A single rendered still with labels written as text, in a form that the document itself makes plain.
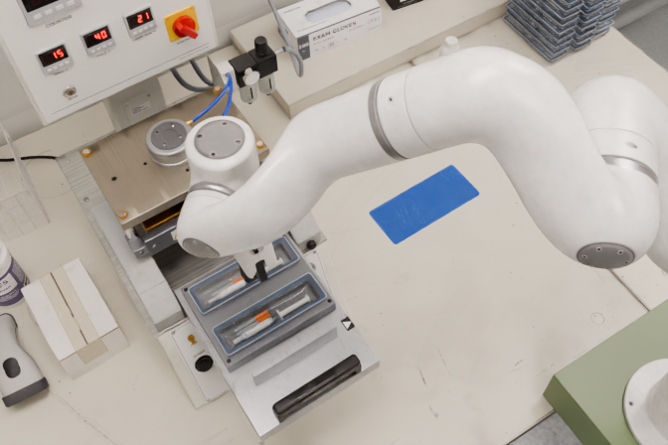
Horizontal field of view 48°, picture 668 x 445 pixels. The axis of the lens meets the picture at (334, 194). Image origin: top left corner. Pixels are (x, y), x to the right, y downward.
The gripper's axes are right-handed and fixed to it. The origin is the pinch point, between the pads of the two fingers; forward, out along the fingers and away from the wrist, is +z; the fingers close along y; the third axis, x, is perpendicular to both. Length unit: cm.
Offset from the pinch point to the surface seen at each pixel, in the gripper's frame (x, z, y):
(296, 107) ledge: -34, 31, 49
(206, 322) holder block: 9.2, 9.3, 0.5
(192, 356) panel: 13.3, 22.8, 2.9
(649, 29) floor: -201, 109, 69
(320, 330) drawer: -5.2, 7.8, -11.3
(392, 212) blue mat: -38, 34, 14
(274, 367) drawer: 3.8, 8.7, -12.3
